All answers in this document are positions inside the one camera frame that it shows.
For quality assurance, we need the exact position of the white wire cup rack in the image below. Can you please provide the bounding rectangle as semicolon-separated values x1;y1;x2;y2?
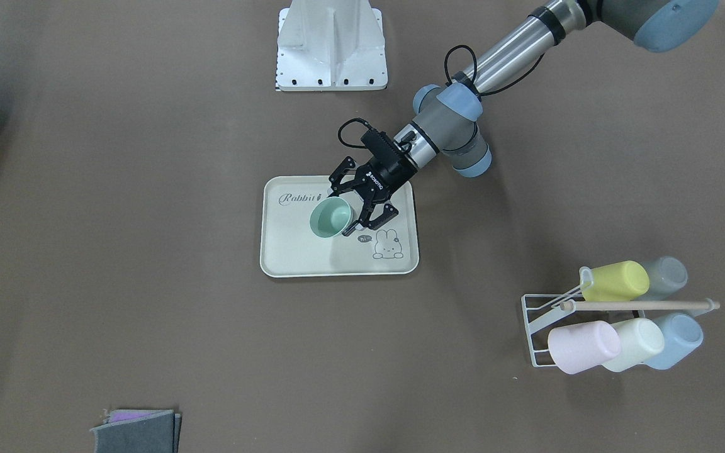
520;267;721;371

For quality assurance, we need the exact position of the grey folded cloth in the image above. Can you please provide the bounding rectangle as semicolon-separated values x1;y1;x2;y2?
90;409;182;452

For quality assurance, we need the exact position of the yellow cup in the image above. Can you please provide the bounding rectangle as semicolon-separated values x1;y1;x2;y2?
582;260;650;301

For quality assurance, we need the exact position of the cream rabbit tray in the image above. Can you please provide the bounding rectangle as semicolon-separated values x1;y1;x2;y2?
259;175;420;278

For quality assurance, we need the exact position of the green cup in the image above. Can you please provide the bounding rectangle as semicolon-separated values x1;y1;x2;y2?
310;197;357;238

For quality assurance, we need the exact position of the light blue cup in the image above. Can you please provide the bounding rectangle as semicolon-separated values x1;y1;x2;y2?
643;312;704;370

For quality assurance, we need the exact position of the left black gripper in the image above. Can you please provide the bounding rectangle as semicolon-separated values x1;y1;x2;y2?
327;129;418;236

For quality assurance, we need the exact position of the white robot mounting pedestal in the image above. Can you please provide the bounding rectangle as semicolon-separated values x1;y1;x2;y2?
274;1;388;92

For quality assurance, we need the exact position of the cream cup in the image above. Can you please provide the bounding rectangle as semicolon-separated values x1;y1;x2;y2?
602;318;665;372

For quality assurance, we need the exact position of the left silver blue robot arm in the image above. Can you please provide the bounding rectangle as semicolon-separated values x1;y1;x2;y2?
310;1;717;238

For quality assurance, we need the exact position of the pink cup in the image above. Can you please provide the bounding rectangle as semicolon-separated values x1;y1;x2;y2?
548;320;622;374

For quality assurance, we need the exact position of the grey cup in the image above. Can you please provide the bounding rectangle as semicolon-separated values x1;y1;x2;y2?
637;255;688;301

